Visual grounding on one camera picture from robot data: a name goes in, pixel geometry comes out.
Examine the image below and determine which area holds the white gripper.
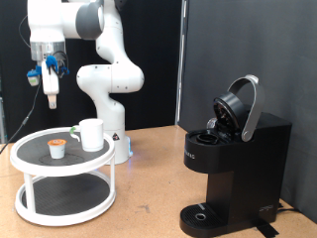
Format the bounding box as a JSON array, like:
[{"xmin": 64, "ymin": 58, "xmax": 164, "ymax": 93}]
[{"xmin": 41, "ymin": 61, "xmax": 60, "ymax": 110}]

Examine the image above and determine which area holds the orange lid coffee pod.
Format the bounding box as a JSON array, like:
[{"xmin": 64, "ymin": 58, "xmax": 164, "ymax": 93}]
[{"xmin": 47, "ymin": 138, "xmax": 68, "ymax": 161}]

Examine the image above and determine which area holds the white mug with green mark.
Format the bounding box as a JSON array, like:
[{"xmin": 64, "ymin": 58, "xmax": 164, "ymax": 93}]
[{"xmin": 69, "ymin": 118, "xmax": 106, "ymax": 153}]

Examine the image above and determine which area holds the black Keurig coffee machine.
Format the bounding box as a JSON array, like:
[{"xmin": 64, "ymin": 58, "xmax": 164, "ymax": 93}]
[{"xmin": 178, "ymin": 74, "xmax": 293, "ymax": 238}]

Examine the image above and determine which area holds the white two-tier turntable stand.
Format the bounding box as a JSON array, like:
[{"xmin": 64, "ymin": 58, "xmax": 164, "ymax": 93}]
[{"xmin": 9, "ymin": 126, "xmax": 117, "ymax": 227}]

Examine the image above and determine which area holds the vertical metal pole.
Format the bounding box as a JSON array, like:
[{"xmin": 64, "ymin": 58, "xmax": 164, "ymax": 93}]
[{"xmin": 173, "ymin": 0, "xmax": 189, "ymax": 126}]

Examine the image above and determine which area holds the black tape strip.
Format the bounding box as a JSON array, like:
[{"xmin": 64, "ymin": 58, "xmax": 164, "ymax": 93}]
[{"xmin": 254, "ymin": 222, "xmax": 280, "ymax": 238}]

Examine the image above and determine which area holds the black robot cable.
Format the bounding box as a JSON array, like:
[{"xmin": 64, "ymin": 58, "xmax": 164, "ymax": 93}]
[{"xmin": 0, "ymin": 14, "xmax": 44, "ymax": 155}]

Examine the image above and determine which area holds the wrist camera on blue mount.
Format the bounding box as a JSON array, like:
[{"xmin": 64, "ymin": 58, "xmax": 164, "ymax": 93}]
[{"xmin": 26, "ymin": 65, "xmax": 44, "ymax": 88}]

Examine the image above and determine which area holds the blue cable clip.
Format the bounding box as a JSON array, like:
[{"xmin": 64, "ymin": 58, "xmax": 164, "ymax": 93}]
[{"xmin": 45, "ymin": 55, "xmax": 70, "ymax": 75}]

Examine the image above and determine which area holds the grey metal frame post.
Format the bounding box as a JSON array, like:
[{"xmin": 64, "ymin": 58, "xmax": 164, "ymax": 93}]
[{"xmin": 0, "ymin": 75, "xmax": 7, "ymax": 144}]

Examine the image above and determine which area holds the black power cord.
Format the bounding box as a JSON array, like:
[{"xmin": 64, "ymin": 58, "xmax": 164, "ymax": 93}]
[{"xmin": 276, "ymin": 201, "xmax": 300, "ymax": 214}]

